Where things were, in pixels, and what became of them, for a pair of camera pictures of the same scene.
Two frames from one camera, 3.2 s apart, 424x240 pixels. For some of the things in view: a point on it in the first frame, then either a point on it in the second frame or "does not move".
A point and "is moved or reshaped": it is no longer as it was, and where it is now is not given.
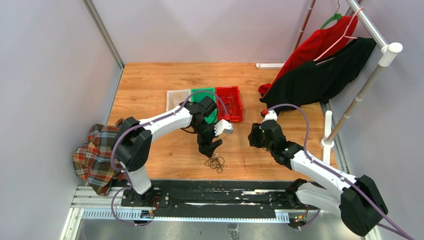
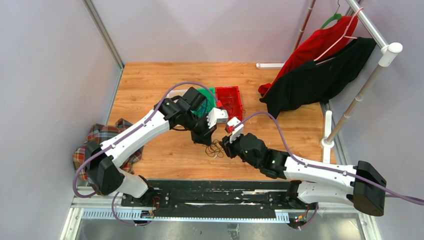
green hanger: x=336 y=16 does not move
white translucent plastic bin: x=174 y=97 does not move
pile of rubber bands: x=216 y=162 is moved or reshaped
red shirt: x=325 y=43 does not move
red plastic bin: x=229 y=104 does not move
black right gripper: x=253 y=137 to x=228 y=147
